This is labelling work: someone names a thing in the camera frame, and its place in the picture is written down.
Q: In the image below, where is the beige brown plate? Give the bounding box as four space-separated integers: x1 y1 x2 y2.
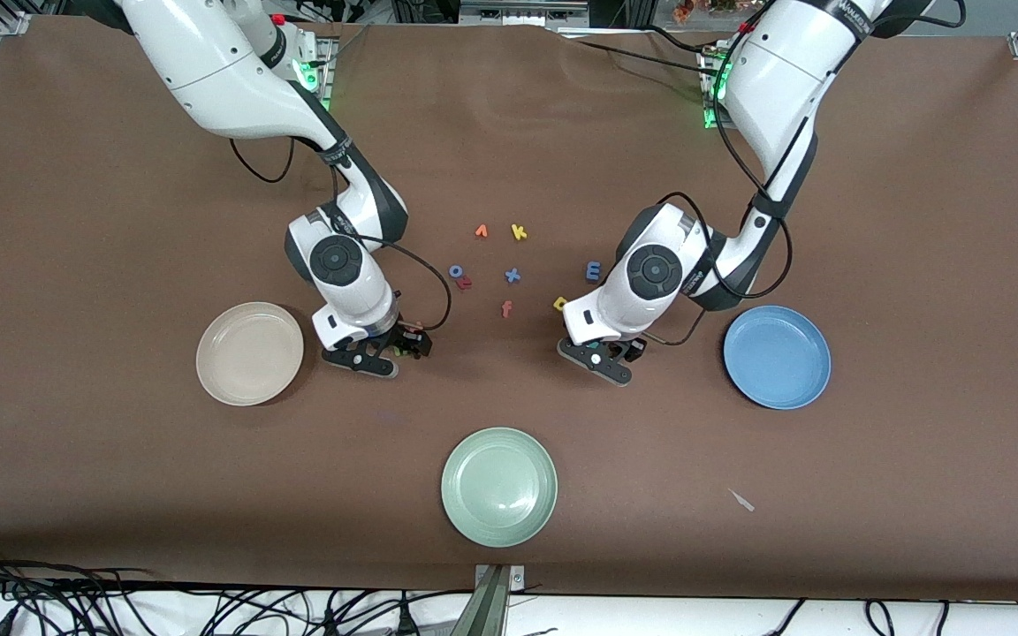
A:
196 302 305 407

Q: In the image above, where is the black cables to base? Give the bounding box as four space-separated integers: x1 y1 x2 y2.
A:
562 25 731 76

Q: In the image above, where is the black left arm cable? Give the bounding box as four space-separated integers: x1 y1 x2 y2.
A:
646 0 969 347

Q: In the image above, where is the orange brown clutter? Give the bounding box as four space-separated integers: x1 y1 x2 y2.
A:
672 0 744 20

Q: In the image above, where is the tangled black cable bundle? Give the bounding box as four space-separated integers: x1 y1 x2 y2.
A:
0 543 475 636

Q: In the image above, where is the pale green plate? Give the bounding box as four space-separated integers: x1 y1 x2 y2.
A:
441 428 558 549

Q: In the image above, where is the grey metal mount bracket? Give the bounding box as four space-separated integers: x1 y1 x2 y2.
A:
452 564 528 636

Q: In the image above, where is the silver metal frame bar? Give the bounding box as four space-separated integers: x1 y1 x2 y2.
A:
459 0 589 26

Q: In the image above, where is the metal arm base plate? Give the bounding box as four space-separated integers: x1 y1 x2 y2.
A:
297 35 334 113
699 44 735 131

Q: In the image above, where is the brown table cover sheet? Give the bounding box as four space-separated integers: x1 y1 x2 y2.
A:
0 16 1018 603

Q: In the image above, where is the blue plate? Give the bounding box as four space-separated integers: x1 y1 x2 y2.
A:
723 306 832 411

